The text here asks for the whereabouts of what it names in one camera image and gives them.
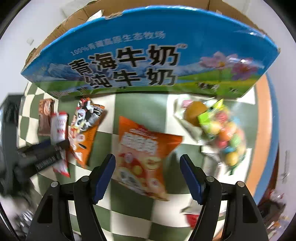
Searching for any clutter pile on floor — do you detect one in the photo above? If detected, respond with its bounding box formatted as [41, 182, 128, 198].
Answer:
[258, 188, 290, 240]

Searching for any orange cartoon snack packet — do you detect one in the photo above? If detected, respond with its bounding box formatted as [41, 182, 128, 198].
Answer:
[68, 97, 107, 168]

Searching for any green white checkered blanket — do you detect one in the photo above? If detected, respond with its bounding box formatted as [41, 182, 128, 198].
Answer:
[17, 82, 258, 241]

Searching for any red white snack stick packet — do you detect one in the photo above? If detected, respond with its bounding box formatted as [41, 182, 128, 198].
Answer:
[50, 111, 70, 177]

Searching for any colourful candy bag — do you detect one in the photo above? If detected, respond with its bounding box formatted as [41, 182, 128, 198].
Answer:
[174, 97, 246, 175]

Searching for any orange panda snack bag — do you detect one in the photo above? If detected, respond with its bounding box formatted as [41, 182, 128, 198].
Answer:
[113, 116, 183, 201]

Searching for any brown snack packet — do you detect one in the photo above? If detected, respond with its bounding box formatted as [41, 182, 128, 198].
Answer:
[38, 98, 55, 136]

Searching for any blue milk cardboard box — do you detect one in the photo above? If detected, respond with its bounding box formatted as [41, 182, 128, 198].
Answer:
[21, 1, 280, 98]

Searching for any blue bed sheet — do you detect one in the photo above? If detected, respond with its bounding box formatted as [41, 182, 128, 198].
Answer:
[253, 73, 280, 204]

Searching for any orange bed cover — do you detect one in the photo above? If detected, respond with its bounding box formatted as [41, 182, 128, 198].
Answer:
[215, 74, 273, 239]

